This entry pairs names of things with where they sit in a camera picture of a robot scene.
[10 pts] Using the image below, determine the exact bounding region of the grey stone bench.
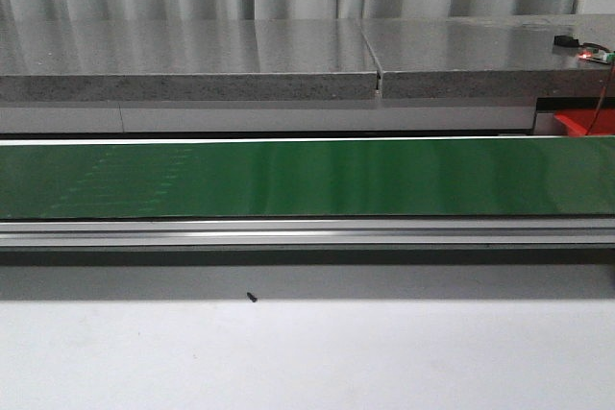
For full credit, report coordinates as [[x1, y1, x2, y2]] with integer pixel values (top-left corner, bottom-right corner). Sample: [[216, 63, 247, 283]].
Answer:
[[1, 14, 614, 137]]

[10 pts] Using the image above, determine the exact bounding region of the green conveyor belt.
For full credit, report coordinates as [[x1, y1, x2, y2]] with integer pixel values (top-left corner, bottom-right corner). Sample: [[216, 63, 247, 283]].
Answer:
[[1, 136, 614, 221]]

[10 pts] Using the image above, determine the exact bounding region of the red tray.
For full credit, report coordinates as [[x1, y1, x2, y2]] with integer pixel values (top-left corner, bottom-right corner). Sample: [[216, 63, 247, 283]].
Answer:
[[554, 109, 615, 137]]

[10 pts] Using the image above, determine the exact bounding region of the small green circuit board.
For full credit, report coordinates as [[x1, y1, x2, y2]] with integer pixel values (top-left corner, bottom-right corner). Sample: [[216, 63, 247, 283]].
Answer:
[[553, 35, 614, 65]]

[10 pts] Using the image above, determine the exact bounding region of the aluminium conveyor frame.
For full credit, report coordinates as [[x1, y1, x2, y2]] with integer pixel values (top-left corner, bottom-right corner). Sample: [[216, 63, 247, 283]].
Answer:
[[1, 136, 614, 249]]

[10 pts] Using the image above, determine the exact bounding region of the red black wire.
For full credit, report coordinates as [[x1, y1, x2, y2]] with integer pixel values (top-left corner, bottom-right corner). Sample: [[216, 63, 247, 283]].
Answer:
[[585, 62, 615, 136]]

